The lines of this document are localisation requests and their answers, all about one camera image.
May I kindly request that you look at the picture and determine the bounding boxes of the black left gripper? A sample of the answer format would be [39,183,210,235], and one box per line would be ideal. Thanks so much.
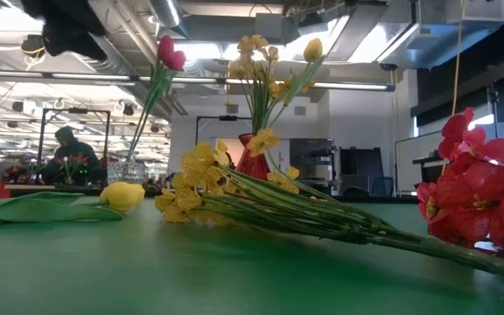
[19,0,109,62]

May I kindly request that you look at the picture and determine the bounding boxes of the yellow artificial flower bunch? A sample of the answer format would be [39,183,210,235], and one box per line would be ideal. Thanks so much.
[227,33,318,136]
[154,128,504,282]

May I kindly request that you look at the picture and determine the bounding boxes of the red glass vase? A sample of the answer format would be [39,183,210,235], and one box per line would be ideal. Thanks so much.
[235,132,273,181]

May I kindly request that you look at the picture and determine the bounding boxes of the background potted flowers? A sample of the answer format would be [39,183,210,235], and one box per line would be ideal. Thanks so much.
[57,153,90,186]

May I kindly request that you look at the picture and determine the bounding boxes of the clear glass vase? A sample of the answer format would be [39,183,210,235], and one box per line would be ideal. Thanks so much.
[106,150,148,187]

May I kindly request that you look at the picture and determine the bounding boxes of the person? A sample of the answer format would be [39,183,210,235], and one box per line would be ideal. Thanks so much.
[40,125,103,186]

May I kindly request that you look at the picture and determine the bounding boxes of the green table mat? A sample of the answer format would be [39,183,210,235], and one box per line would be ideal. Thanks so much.
[0,194,504,315]

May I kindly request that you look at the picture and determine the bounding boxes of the black machine cabinet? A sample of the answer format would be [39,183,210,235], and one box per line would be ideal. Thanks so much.
[289,137,339,197]

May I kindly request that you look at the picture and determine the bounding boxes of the long ceiling light strip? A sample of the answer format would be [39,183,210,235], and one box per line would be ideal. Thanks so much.
[0,68,396,92]

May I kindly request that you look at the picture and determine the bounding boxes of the black panel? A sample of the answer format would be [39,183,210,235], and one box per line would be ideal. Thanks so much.
[338,146,396,198]

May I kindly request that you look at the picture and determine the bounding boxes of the whiteboard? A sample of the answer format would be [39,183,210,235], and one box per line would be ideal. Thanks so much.
[394,129,450,194]

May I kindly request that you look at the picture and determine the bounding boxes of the black shelf rack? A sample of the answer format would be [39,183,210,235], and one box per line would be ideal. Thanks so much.
[411,155,445,185]

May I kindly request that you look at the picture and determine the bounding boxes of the black tripod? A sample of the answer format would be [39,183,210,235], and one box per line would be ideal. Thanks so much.
[486,81,501,140]

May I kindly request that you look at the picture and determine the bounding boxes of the silver air duct unit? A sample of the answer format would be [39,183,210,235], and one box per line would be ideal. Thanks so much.
[347,0,504,71]

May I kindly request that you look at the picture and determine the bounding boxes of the yellow hanging cord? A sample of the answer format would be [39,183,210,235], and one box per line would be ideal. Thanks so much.
[451,0,466,118]

